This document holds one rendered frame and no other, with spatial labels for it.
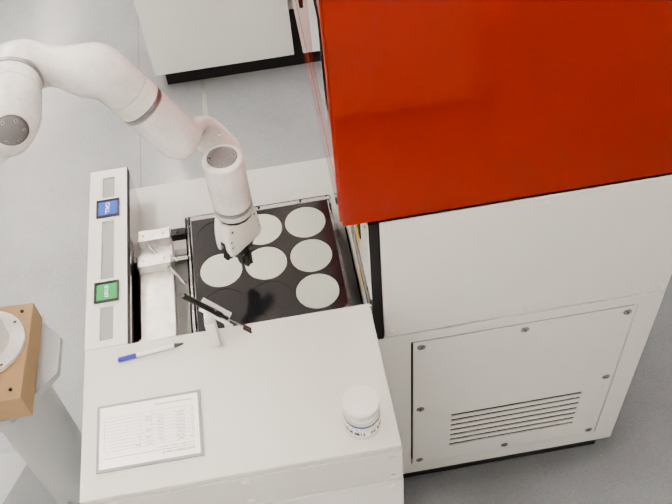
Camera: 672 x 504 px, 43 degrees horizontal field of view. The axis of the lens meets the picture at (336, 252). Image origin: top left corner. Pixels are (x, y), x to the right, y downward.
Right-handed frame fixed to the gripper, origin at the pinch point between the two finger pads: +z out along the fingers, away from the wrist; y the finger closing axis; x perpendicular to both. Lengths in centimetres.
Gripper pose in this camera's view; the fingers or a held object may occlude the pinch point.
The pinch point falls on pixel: (244, 256)
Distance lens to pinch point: 197.3
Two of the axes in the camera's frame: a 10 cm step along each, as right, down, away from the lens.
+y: -6.3, 6.2, -4.6
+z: 0.6, 6.3, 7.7
